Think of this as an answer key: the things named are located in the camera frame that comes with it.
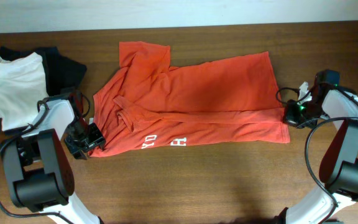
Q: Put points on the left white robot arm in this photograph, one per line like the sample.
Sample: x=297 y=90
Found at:
x=37 y=171

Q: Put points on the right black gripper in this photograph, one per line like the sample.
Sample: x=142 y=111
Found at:
x=293 y=115

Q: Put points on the orange t-shirt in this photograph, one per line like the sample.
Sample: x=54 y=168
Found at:
x=149 y=103

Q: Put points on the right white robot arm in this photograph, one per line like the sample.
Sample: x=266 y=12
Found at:
x=337 y=180

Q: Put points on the black folded garment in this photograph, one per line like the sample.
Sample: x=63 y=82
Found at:
x=60 y=71

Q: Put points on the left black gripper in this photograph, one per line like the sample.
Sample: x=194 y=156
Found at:
x=89 y=140

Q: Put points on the white folded t-shirt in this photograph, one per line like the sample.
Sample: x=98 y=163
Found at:
x=22 y=85

